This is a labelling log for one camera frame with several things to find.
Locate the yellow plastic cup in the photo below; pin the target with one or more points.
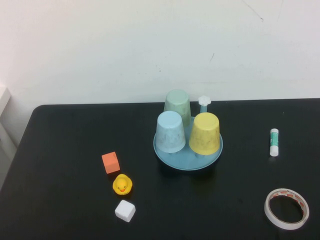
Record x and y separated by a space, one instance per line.
205 135

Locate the light blue plastic cup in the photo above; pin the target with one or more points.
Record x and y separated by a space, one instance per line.
170 132

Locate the pale green plastic cup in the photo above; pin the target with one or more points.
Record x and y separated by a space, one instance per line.
177 102

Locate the blue cup stand with pegs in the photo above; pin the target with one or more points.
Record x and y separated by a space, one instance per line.
185 161

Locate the orange cube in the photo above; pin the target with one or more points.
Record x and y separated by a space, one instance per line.
110 163

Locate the yellow rubber duck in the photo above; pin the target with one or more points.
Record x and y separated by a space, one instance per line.
122 185

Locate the white cube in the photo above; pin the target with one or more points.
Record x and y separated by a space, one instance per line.
125 210

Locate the white green glue stick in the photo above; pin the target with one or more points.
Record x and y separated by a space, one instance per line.
274 142

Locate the white double-sided tape roll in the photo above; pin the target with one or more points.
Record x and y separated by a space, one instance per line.
268 208

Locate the white furniture panel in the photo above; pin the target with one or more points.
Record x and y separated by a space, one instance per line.
3 100

